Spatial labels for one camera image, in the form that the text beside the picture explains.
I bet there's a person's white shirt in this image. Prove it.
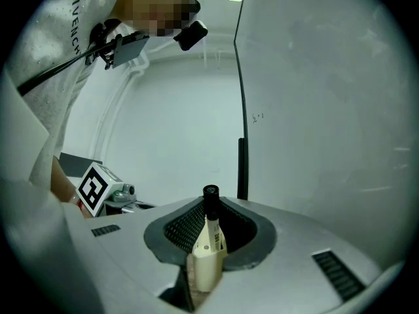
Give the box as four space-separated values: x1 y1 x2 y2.
6 0 132 189

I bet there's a cream plastic marker holder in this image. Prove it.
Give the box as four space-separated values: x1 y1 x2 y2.
191 219 228 292

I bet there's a gray camera mount plate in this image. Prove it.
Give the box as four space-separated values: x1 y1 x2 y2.
111 33 151 69

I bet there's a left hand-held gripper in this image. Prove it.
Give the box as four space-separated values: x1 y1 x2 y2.
75 161 156 218

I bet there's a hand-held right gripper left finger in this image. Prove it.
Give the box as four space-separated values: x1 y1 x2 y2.
62 196 207 314

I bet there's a large whiteboard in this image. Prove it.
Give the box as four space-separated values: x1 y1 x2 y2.
232 0 417 271

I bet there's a person's head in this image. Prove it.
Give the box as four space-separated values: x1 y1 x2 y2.
113 0 201 39

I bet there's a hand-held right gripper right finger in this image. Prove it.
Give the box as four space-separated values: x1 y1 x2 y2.
195 196 384 314

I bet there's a dark gray board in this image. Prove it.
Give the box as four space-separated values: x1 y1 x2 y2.
60 152 103 178

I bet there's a black head camera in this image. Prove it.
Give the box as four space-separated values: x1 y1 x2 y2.
172 20 210 52

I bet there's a black whiteboard frame post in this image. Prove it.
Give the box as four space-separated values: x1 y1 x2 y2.
237 137 247 201

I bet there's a black capped whiteboard marker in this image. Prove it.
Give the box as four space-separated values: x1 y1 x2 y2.
202 184 228 254

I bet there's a person's left forearm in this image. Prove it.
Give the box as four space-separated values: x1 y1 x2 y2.
50 155 90 220

